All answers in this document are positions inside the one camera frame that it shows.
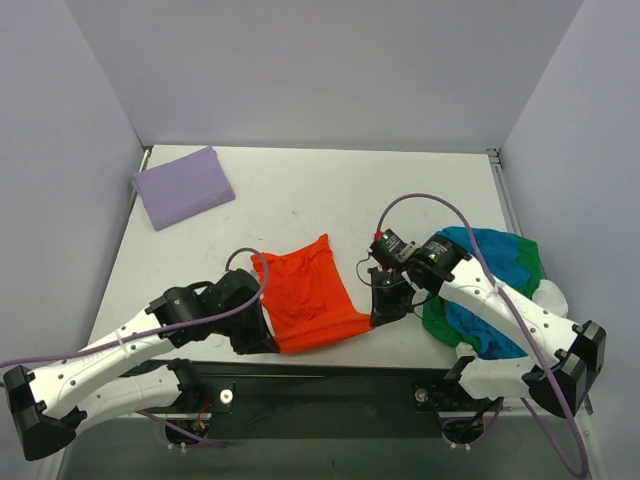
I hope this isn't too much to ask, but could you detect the orange t shirt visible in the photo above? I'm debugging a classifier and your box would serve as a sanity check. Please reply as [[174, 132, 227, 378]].
[[251, 234, 373, 354]]

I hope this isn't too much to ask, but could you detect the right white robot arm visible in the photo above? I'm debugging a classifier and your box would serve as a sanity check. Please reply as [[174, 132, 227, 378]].
[[368, 230, 606, 418]]

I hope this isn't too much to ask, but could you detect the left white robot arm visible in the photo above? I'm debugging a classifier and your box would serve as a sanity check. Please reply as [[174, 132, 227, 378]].
[[3, 269, 275, 461]]

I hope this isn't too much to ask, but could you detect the blue t shirt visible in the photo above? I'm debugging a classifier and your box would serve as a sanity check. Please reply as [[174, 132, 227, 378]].
[[434, 226, 532, 361]]

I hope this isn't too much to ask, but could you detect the green t shirt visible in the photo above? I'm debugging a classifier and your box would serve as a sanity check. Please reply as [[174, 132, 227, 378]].
[[422, 237, 545, 351]]

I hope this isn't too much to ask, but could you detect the white t shirt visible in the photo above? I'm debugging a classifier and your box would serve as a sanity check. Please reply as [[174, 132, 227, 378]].
[[532, 279, 569, 318]]

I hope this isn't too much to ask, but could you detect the folded purple t shirt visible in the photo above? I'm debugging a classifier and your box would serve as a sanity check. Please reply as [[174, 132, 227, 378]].
[[132, 147, 236, 231]]

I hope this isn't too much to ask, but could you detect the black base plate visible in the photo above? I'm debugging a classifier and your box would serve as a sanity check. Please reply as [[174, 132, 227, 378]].
[[124, 358, 501, 441]]

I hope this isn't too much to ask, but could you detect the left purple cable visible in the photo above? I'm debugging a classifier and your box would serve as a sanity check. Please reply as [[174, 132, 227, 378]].
[[0, 248, 271, 449]]

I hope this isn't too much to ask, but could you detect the purple cable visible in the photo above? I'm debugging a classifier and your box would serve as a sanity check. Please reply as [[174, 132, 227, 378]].
[[377, 193, 589, 479], [0, 248, 271, 449]]

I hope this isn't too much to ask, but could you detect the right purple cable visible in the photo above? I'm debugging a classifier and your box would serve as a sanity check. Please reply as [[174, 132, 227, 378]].
[[377, 193, 589, 479]]

